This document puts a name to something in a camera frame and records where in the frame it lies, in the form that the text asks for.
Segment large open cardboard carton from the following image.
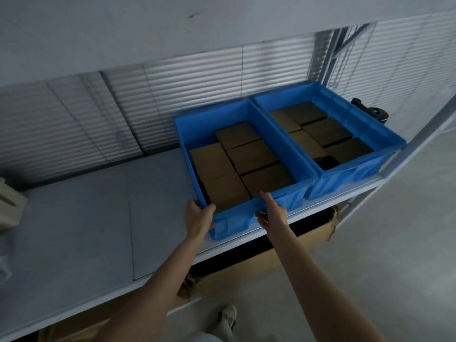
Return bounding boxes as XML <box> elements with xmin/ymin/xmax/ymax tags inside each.
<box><xmin>178</xmin><ymin>206</ymin><xmax>343</xmax><ymax>306</ymax></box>

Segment person's left forearm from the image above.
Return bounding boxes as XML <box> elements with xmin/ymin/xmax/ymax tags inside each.
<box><xmin>94</xmin><ymin>229</ymin><xmax>209</xmax><ymax>342</ymax></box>

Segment person's left hand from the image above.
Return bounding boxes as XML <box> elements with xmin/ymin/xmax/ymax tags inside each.
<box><xmin>185</xmin><ymin>199</ymin><xmax>216</xmax><ymax>240</ymax></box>

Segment white metal shelving rack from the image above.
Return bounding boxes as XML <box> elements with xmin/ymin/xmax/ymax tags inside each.
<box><xmin>0</xmin><ymin>0</ymin><xmax>456</xmax><ymax>342</ymax></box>

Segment person's right forearm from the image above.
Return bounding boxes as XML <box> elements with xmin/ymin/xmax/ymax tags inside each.
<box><xmin>266</xmin><ymin>226</ymin><xmax>387</xmax><ymax>342</ymax></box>

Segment beige plastic object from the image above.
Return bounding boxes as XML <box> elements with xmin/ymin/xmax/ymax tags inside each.
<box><xmin>0</xmin><ymin>177</ymin><xmax>29</xmax><ymax>232</ymax></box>

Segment brown cardboard box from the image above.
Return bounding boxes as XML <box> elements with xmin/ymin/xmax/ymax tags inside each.
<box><xmin>302</xmin><ymin>118</ymin><xmax>353</xmax><ymax>147</ymax></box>
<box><xmin>213</xmin><ymin>124</ymin><xmax>263</xmax><ymax>151</ymax></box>
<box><xmin>226</xmin><ymin>139</ymin><xmax>280</xmax><ymax>176</ymax></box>
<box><xmin>200</xmin><ymin>173</ymin><xmax>251</xmax><ymax>213</ymax></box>
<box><xmin>324</xmin><ymin>137</ymin><xmax>374</xmax><ymax>164</ymax></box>
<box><xmin>188</xmin><ymin>142</ymin><xmax>236</xmax><ymax>181</ymax></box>
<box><xmin>269</xmin><ymin>110</ymin><xmax>302</xmax><ymax>133</ymax></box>
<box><xmin>283</xmin><ymin>102</ymin><xmax>328</xmax><ymax>126</ymax></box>
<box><xmin>290</xmin><ymin>129</ymin><xmax>327</xmax><ymax>159</ymax></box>
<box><xmin>241</xmin><ymin>163</ymin><xmax>296</xmax><ymax>199</ymax></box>

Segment blue plastic storage bin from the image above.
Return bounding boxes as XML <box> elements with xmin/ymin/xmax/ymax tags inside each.
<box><xmin>251</xmin><ymin>82</ymin><xmax>407</xmax><ymax>201</ymax></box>
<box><xmin>174</xmin><ymin>98</ymin><xmax>318</xmax><ymax>242</ymax></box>

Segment person's white shoe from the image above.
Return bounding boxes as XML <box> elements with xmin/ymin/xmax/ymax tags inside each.
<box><xmin>216</xmin><ymin>304</ymin><xmax>238</xmax><ymax>334</ymax></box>

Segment black round device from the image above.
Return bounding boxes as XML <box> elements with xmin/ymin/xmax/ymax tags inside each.
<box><xmin>351</xmin><ymin>98</ymin><xmax>390</xmax><ymax>124</ymax></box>

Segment grey window blinds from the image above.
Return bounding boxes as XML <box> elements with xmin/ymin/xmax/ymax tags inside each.
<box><xmin>0</xmin><ymin>12</ymin><xmax>456</xmax><ymax>184</ymax></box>

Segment person's right hand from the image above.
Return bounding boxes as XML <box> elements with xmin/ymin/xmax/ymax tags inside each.
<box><xmin>255</xmin><ymin>191</ymin><xmax>289</xmax><ymax>240</ymax></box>

